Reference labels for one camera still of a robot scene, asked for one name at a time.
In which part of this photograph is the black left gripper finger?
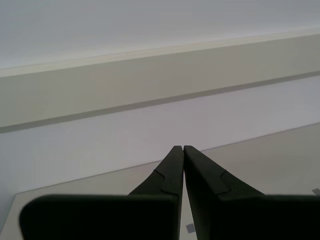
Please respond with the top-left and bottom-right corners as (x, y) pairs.
(19, 145), (185, 240)
(183, 145), (320, 240)

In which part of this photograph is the beige wall trim band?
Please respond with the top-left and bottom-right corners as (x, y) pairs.
(0, 32), (320, 134)

